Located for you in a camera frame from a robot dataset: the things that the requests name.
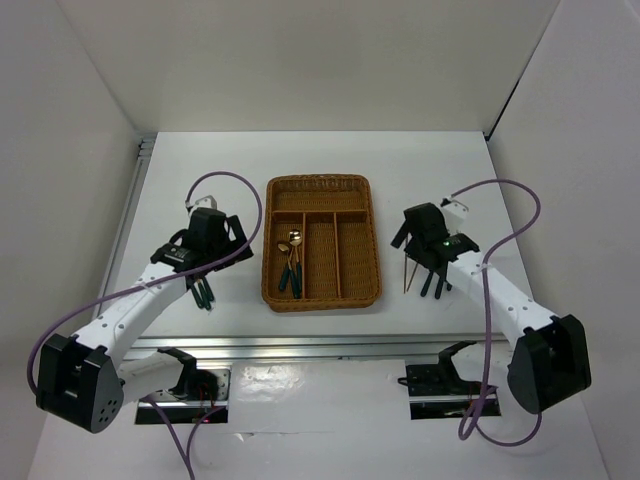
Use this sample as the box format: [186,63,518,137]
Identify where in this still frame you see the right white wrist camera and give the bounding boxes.
[440,198,469,234]

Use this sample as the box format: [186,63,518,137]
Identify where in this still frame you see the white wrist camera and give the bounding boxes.
[440,198,469,234]
[185,195,217,212]

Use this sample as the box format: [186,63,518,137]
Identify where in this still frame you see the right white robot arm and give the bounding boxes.
[391,200,592,414]

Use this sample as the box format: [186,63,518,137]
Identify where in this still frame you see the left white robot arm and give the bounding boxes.
[35,207,253,433]

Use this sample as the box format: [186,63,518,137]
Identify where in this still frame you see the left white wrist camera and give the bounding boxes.
[185,195,217,212]

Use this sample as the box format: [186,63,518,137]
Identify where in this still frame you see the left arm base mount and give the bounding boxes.
[135,348,231,425]

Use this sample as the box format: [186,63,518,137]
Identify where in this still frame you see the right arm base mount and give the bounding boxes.
[397,341,480,420]

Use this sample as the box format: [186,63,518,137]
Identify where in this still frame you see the large gold spoon green handle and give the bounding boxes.
[289,229,303,299]

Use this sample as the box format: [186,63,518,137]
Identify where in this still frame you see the small gold spoon green handle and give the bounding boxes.
[277,241,293,292]

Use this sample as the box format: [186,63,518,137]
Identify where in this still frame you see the wicker cutlery tray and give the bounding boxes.
[261,174,382,313]

